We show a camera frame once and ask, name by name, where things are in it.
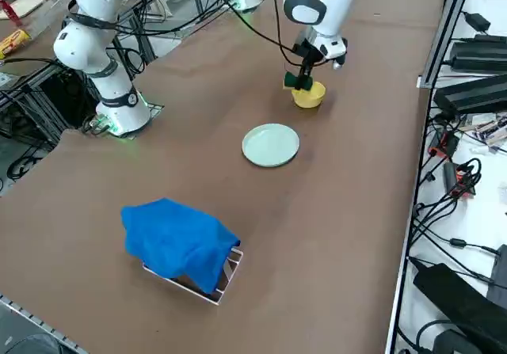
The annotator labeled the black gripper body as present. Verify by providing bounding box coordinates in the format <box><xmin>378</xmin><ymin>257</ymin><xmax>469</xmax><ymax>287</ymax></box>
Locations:
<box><xmin>292</xmin><ymin>39</ymin><xmax>322</xmax><ymax>68</ymax></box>

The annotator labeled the green and yellow sponge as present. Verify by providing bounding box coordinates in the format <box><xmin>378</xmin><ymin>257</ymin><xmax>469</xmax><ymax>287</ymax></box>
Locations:
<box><xmin>283</xmin><ymin>71</ymin><xmax>314</xmax><ymax>92</ymax></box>

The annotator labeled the small yellow dish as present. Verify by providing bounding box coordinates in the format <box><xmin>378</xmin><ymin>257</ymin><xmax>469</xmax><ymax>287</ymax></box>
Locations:
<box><xmin>292</xmin><ymin>81</ymin><xmax>327</xmax><ymax>110</ymax></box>

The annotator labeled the pale green round plate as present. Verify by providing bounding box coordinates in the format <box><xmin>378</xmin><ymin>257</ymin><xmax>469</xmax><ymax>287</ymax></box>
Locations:
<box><xmin>242</xmin><ymin>123</ymin><xmax>301</xmax><ymax>169</ymax></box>

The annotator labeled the metal dish rack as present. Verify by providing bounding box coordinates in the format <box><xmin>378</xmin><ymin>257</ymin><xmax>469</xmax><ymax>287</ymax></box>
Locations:
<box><xmin>141</xmin><ymin>246</ymin><xmax>245</xmax><ymax>306</ymax></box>

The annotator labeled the red and black device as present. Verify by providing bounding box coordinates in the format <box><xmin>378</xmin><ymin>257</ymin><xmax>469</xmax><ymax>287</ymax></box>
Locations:
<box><xmin>429</xmin><ymin>130</ymin><xmax>461</xmax><ymax>159</ymax></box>

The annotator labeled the long black power brick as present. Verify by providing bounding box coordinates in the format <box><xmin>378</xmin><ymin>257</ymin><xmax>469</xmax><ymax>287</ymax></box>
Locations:
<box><xmin>433</xmin><ymin>74</ymin><xmax>507</xmax><ymax>116</ymax></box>

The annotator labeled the black and orange adapter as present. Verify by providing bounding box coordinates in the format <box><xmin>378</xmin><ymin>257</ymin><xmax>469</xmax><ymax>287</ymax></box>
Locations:
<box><xmin>442</xmin><ymin>158</ymin><xmax>482</xmax><ymax>200</ymax></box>

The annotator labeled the small black power adapter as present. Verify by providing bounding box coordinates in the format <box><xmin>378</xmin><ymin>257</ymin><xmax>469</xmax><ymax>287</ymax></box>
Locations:
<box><xmin>462</xmin><ymin>12</ymin><xmax>492</xmax><ymax>32</ymax></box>

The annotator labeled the bare circuit board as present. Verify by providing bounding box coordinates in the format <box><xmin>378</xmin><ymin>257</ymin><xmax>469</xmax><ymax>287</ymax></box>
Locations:
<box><xmin>471</xmin><ymin>112</ymin><xmax>507</xmax><ymax>145</ymax></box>

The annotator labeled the blue cloth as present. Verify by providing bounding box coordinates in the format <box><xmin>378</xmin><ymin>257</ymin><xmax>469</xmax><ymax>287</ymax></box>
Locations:
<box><xmin>120</xmin><ymin>197</ymin><xmax>242</xmax><ymax>295</ymax></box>

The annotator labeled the large black power supply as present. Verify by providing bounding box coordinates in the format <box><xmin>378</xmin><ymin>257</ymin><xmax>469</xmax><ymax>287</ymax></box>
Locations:
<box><xmin>413</xmin><ymin>262</ymin><xmax>507</xmax><ymax>354</ymax></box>

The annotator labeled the wooden board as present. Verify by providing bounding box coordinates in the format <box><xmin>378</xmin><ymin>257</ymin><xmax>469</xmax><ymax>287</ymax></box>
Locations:
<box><xmin>0</xmin><ymin>0</ymin><xmax>48</xmax><ymax>21</ymax></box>

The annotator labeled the yellow and red snack packet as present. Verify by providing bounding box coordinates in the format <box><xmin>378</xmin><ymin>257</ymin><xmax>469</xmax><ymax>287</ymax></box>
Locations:
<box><xmin>0</xmin><ymin>29</ymin><xmax>32</xmax><ymax>60</ymax></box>

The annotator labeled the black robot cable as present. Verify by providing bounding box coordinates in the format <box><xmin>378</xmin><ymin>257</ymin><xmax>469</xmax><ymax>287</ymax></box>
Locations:
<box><xmin>227</xmin><ymin>0</ymin><xmax>306</xmax><ymax>72</ymax></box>

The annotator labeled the aluminium frame post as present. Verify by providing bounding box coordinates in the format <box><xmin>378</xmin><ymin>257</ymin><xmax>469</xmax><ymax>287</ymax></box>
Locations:
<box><xmin>417</xmin><ymin>0</ymin><xmax>476</xmax><ymax>89</ymax></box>

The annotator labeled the black cable with ferrite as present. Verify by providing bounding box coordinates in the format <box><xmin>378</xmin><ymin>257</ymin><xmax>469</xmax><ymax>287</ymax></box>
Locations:
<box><xmin>410</xmin><ymin>211</ymin><xmax>504</xmax><ymax>256</ymax></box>

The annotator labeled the aluminium table frame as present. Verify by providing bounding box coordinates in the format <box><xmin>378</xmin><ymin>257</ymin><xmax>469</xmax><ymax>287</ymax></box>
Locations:
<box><xmin>0</xmin><ymin>59</ymin><xmax>100</xmax><ymax>149</ymax></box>

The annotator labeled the grey slotted rail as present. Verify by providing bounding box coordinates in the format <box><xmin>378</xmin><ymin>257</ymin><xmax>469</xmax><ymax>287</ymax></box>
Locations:
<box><xmin>0</xmin><ymin>293</ymin><xmax>88</xmax><ymax>354</ymax></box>

